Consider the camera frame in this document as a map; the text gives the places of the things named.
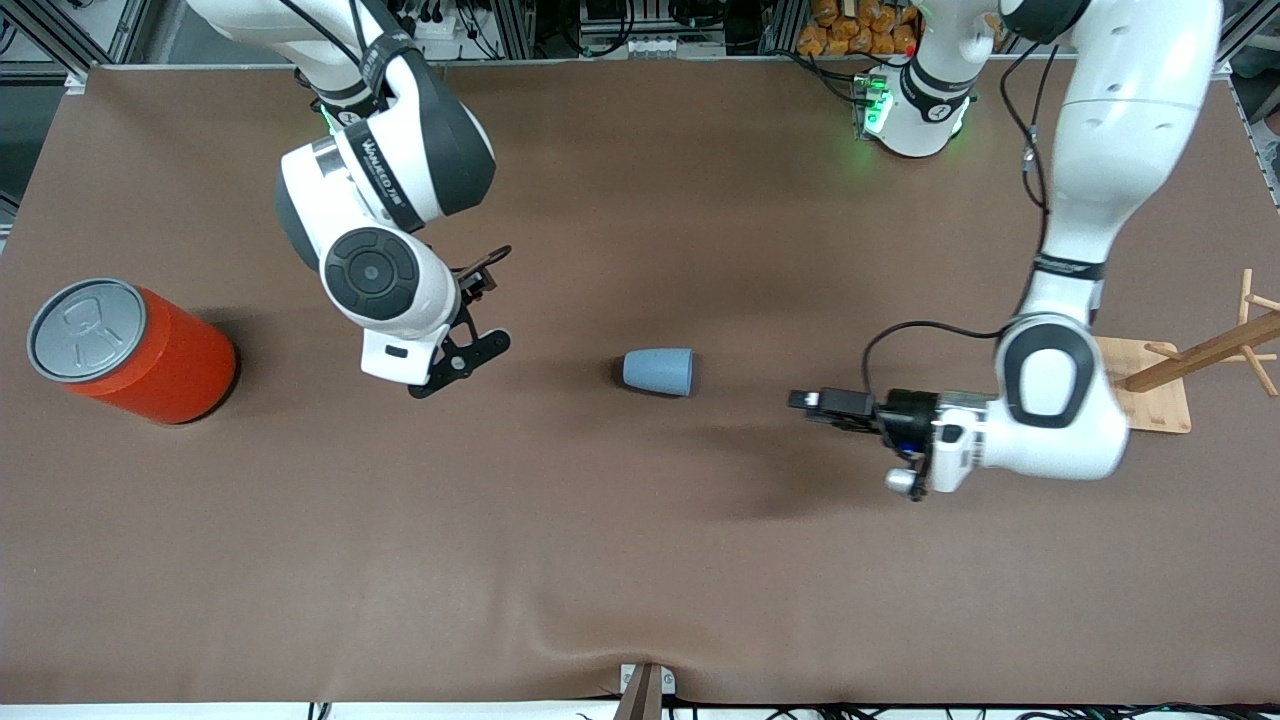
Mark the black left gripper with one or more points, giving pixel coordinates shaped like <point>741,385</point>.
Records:
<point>903,411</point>

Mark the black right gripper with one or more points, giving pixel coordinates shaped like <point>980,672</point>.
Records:
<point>475,280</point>

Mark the light blue plastic cup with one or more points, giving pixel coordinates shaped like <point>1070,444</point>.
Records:
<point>660,372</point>

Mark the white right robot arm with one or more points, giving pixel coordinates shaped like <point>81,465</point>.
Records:
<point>400,130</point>

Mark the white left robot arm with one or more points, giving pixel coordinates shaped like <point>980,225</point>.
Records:
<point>1120,150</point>

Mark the white power strip with plugs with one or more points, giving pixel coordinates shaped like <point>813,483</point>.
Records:
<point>440,30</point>

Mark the brown table mat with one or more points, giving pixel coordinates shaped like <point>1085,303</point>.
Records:
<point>640,550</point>

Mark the long white power strip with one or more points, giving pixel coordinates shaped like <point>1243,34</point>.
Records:
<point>650,45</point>

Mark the wooden mug rack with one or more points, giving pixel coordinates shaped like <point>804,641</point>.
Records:
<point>1160,410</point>

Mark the orange can with grey lid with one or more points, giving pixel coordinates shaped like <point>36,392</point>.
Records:
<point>170,365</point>

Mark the orange toy bread pile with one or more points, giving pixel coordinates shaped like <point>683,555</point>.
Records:
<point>850,35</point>

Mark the aluminium frame beam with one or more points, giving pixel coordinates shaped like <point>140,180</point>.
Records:
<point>515,25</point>
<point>1250,25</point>
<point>50,35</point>
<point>775,25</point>

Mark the grey camera pole mount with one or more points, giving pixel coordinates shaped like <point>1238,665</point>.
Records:
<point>645,700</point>

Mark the white corner bracket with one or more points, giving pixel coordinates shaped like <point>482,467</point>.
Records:
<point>76,82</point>

